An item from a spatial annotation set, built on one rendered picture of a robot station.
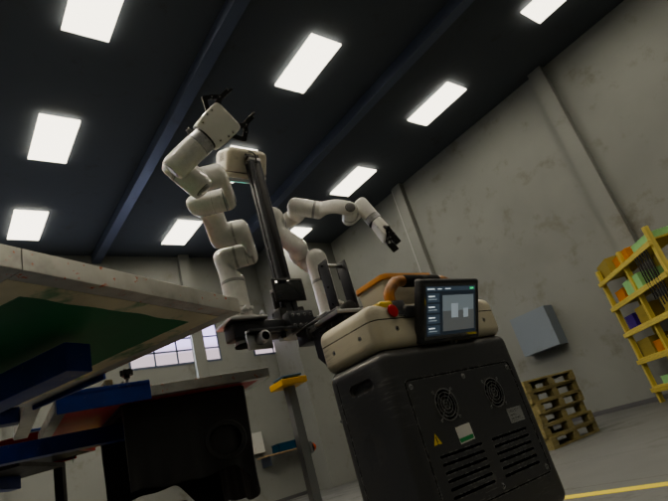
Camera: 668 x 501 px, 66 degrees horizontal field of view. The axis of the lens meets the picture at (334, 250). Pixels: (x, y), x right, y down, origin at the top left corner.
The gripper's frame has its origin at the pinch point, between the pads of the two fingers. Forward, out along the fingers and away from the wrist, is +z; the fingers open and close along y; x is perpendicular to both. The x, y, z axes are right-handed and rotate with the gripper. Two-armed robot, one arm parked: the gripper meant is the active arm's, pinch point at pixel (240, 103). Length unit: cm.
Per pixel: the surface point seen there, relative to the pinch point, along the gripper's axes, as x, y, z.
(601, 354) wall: -508, 770, 384
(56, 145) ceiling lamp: -848, -164, 33
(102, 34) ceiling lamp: -626, -193, 168
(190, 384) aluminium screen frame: -50, 59, -73
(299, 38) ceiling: -616, -10, 393
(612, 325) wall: -490, 736, 430
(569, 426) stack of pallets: -300, 539, 141
